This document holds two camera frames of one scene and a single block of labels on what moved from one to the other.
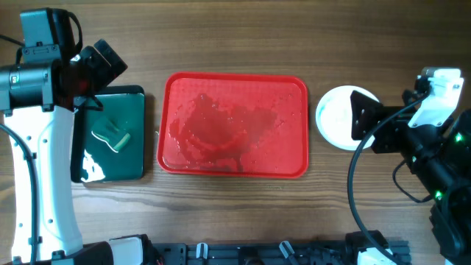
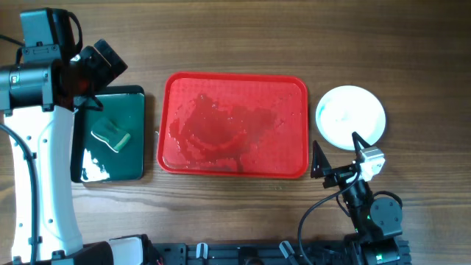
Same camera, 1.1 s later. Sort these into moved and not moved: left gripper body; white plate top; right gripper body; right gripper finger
Moved: right gripper body; right gripper finger
Not moved: white plate top; left gripper body
